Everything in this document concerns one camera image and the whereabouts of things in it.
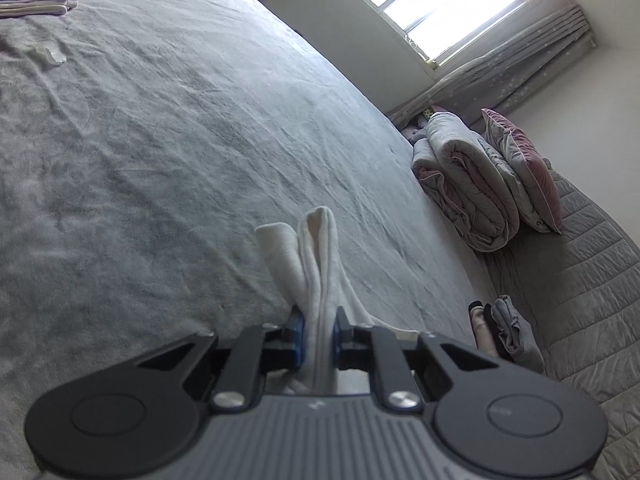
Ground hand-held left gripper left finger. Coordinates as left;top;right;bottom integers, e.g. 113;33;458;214
135;305;307;411

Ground folded black garment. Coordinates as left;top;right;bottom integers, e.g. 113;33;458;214
467;301;511;361

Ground folded grey sweater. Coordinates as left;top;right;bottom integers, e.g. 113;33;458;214
490;295;546;373

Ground pink grey pillow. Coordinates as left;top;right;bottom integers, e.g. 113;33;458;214
481;108;563;235

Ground folded grey pink duvet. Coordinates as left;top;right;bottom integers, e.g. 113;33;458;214
411;111;531;253

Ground white sweatshirt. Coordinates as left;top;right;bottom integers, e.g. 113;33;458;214
254;206;421;396

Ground window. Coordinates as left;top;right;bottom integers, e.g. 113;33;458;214
322;0;538;68

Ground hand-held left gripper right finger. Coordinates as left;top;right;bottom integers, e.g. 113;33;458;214
334;305;503;413

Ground grey quilted headboard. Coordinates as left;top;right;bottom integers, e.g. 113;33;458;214
480;170;640;480

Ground lilac cloth bundle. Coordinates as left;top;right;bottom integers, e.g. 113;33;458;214
400;105;441;143

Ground grey floral curtain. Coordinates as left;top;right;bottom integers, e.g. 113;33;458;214
387;4;598;128

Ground small white object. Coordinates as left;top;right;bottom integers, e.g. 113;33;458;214
35;42;66;66

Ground folded cream towel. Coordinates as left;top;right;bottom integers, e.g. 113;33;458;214
0;1;80;18

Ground folded cream garment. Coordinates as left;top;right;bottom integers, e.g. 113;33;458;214
472;307;501;358

